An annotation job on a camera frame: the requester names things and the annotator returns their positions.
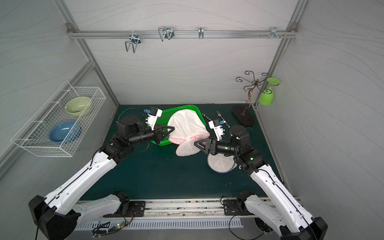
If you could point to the white slotted cable duct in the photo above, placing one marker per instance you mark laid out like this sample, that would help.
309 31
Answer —
166 224

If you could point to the metal bracket hook right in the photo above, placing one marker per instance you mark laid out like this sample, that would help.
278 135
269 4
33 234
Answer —
274 34

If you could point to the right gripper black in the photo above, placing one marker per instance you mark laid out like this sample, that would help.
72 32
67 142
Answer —
212 146

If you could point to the light green ceramic bowl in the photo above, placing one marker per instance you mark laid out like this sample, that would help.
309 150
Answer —
80 106

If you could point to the blue ceramic bowl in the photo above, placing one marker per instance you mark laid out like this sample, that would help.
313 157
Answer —
66 132

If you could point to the metal clip hook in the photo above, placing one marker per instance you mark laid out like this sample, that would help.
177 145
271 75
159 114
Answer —
201 32

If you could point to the metal cup holder stand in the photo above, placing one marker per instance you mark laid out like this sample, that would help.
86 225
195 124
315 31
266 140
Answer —
242 113

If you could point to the green plastic basket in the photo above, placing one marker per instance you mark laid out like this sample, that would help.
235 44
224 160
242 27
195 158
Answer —
167 114

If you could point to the white wire wall basket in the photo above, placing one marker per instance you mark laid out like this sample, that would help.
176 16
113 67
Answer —
33 137

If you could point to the green plastic wine glass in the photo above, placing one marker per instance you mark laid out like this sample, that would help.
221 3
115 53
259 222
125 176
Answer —
267 95

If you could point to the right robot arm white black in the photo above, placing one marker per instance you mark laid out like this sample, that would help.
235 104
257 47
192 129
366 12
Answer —
288 218

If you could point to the round white mesh bag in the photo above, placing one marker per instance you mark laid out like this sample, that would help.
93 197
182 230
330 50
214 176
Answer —
188 129

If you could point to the metal double hook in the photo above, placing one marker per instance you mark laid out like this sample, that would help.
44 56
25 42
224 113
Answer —
133 42
166 33

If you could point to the metal double hook left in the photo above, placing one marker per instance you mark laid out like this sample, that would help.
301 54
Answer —
133 42

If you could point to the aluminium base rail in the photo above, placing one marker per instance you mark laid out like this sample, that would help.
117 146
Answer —
186 207

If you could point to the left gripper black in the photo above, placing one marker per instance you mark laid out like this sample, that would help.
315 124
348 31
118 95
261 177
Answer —
157 133

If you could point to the aluminium top rail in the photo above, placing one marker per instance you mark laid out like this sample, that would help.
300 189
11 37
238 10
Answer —
192 34

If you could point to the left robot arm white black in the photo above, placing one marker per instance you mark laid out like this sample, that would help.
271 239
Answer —
58 227

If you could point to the white mesh laundry bag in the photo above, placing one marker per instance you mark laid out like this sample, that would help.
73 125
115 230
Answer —
221 164

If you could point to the metal double hook middle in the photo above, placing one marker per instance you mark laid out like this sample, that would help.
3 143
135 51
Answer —
166 33

